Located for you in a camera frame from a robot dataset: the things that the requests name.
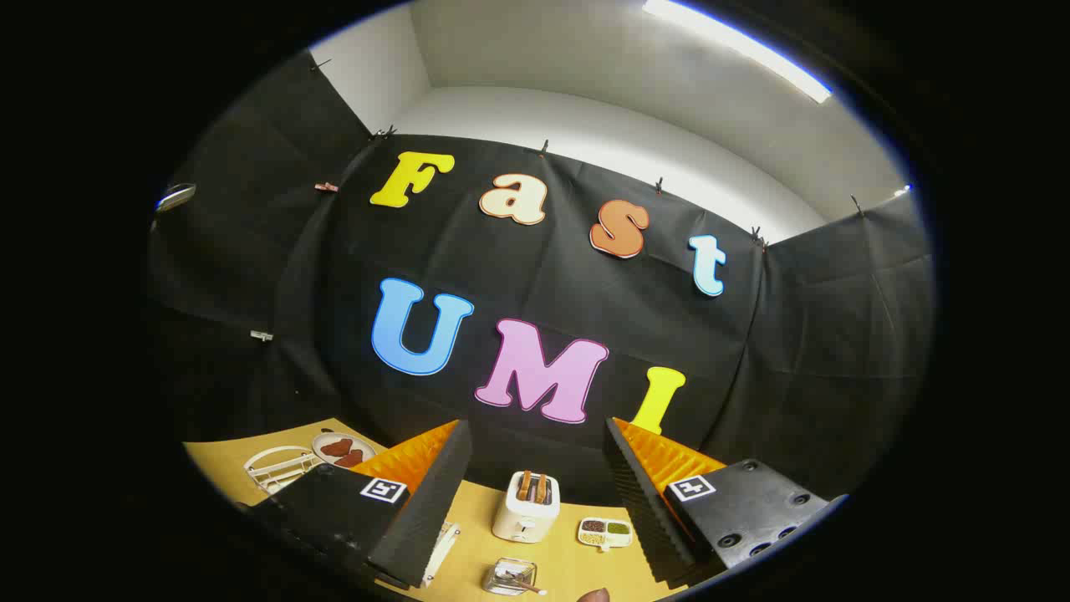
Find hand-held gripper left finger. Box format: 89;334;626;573
238;420;473;590

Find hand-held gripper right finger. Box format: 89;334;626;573
604;417;849;586

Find white wire dish rack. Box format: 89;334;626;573
244;446;461;586

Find metal wire basket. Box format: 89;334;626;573
482;558;538;596

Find white divided dish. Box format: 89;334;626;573
577;518;634;551

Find small beige meat plate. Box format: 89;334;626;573
312;431;377;467

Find white toaster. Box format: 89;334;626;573
492;470;563;544

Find black backdrop cloth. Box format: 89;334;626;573
146;50;935;511

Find row of black cloth clips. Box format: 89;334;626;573
311;57;866;252

